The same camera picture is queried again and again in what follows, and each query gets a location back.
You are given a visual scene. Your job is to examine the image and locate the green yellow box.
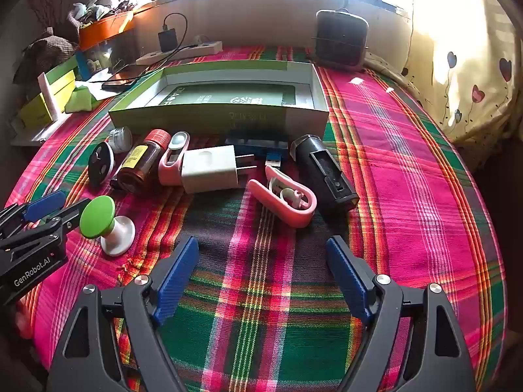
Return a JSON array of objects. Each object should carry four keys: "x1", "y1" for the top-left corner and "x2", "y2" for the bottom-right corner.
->
[{"x1": 18, "y1": 55, "x2": 80, "y2": 129}]

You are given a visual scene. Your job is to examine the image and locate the grey portable heater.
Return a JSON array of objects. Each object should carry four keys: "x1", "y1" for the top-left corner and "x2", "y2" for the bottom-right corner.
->
[{"x1": 312, "y1": 8, "x2": 370, "y2": 70}]

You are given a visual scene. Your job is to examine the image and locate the brown checked cloth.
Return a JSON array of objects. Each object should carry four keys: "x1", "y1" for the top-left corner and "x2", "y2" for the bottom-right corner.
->
[{"x1": 12, "y1": 28, "x2": 78, "y2": 86}]

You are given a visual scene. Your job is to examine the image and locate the black power adapter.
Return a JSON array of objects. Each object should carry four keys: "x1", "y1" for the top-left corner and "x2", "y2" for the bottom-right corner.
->
[{"x1": 159, "y1": 28, "x2": 179, "y2": 52}]

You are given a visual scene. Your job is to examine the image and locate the white tissue paper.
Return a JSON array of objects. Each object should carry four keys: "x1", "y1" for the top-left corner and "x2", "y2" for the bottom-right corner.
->
[{"x1": 82, "y1": 71, "x2": 123, "y2": 103}]

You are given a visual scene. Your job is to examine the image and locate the brown bottle red cap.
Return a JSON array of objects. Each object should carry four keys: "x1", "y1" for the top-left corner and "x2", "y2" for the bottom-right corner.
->
[{"x1": 116, "y1": 128, "x2": 170, "y2": 194}]

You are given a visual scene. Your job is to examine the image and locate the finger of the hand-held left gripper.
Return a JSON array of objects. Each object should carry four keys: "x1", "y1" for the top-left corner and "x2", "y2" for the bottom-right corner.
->
[
  {"x1": 0, "y1": 190, "x2": 68, "y2": 239},
  {"x1": 25, "y1": 198, "x2": 92, "y2": 246}
]

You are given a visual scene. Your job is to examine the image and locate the black charging cable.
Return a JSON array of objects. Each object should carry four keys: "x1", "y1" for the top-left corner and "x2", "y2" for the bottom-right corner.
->
[{"x1": 110, "y1": 12, "x2": 201, "y2": 86}]

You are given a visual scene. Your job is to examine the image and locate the black round disc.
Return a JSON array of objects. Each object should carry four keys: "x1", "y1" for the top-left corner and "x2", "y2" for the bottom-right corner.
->
[{"x1": 88, "y1": 142, "x2": 116, "y2": 184}]

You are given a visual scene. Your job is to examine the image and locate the small clear jar white lid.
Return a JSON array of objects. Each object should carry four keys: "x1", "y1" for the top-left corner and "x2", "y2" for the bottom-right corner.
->
[{"x1": 110, "y1": 126, "x2": 133, "y2": 154}]

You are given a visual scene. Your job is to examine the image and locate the pink case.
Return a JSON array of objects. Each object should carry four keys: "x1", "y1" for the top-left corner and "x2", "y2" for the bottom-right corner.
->
[{"x1": 247, "y1": 166, "x2": 317, "y2": 228}]

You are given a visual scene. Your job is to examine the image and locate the green white knob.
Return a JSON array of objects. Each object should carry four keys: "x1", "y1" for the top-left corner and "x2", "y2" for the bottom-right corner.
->
[{"x1": 79, "y1": 195, "x2": 135, "y2": 257}]

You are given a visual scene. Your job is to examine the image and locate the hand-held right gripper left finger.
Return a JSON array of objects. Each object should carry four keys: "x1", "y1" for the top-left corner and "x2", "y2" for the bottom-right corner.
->
[{"x1": 47, "y1": 236, "x2": 200, "y2": 392}]

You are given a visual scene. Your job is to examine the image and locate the plaid blanket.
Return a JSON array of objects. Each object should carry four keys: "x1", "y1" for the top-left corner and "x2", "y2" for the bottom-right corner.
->
[{"x1": 4, "y1": 45, "x2": 507, "y2": 392}]

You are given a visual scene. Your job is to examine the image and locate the pile of plastic bags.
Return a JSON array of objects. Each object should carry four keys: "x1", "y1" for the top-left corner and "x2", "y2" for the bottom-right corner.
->
[{"x1": 67, "y1": 0, "x2": 135, "y2": 23}]

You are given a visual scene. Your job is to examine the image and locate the black rectangular device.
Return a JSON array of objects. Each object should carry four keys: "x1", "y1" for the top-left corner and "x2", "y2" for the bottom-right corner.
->
[{"x1": 290, "y1": 134, "x2": 360, "y2": 213}]

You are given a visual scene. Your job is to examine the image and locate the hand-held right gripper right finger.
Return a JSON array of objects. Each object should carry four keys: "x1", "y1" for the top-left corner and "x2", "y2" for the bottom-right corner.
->
[{"x1": 326, "y1": 236, "x2": 477, "y2": 392}]

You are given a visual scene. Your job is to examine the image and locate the black smartphone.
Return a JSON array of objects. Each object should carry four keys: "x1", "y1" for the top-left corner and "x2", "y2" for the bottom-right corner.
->
[{"x1": 101, "y1": 64, "x2": 150, "y2": 92}]

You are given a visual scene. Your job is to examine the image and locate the heart print curtain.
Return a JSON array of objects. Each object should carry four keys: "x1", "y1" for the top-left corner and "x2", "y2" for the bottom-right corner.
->
[{"x1": 402, "y1": 0, "x2": 515, "y2": 172}]

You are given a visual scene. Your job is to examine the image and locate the white power strip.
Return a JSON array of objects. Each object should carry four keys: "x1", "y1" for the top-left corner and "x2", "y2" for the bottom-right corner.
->
[{"x1": 136, "y1": 41, "x2": 223, "y2": 65}]

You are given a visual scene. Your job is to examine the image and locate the white wall charger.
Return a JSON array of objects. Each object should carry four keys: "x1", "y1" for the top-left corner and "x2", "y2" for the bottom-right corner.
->
[{"x1": 181, "y1": 145, "x2": 258, "y2": 194}]

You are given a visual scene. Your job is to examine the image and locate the blue usb tester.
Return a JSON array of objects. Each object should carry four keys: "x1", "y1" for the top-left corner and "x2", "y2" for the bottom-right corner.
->
[{"x1": 224, "y1": 133, "x2": 284, "y2": 168}]

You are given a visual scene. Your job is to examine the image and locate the orange box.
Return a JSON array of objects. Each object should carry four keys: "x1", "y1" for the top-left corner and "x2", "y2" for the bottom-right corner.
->
[{"x1": 77, "y1": 10, "x2": 135, "y2": 52}]

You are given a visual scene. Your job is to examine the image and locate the green cardboard box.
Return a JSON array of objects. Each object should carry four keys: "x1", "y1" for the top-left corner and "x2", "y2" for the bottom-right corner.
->
[{"x1": 108, "y1": 60, "x2": 329, "y2": 139}]

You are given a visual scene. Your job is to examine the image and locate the green tissue packet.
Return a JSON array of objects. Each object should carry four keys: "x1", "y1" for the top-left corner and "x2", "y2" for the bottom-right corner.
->
[{"x1": 65, "y1": 84, "x2": 103, "y2": 113}]

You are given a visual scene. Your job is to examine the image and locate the clear plastic container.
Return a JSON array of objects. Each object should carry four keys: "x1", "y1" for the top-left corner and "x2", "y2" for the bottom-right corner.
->
[{"x1": 76, "y1": 28, "x2": 137, "y2": 80}]

